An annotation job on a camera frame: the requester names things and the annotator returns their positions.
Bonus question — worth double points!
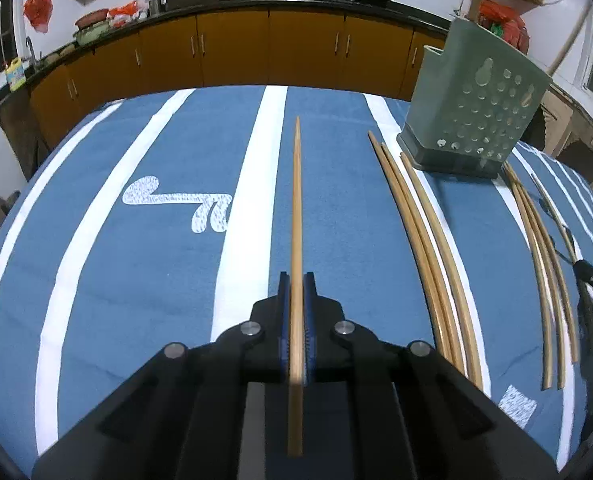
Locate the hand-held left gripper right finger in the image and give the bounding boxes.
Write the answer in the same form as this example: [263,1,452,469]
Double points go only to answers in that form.
[304,271,561,480]

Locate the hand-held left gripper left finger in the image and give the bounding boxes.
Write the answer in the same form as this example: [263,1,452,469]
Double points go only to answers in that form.
[31,271,290,480]

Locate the green perforated utensil holder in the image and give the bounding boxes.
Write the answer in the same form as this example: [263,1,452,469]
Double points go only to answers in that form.
[397,16,552,179]

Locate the blue white striped tablecloth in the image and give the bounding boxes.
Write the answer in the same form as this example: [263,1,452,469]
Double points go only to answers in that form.
[0,85,593,480]

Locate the beige carved cabinet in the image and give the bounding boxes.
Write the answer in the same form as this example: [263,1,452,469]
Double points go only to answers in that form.
[539,82,593,183]

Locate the orange base cabinets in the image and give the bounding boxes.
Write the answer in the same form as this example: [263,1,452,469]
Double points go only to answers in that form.
[26,7,447,148]

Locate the red packages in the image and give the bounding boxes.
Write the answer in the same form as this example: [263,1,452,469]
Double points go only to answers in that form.
[478,0,530,55]

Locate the black countertop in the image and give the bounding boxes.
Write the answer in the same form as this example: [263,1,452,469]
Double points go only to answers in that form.
[0,0,452,111]

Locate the red bag on counter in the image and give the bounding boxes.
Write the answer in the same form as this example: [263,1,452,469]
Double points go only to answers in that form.
[107,1,141,24]

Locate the stacked basins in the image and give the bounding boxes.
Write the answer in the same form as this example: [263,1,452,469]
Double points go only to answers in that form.
[73,8,110,44]

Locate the yellow detergent bottle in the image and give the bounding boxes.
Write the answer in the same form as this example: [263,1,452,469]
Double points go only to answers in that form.
[5,56,26,92]

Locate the red plastic bag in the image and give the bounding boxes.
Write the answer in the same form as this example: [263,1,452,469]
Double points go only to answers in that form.
[23,0,55,32]

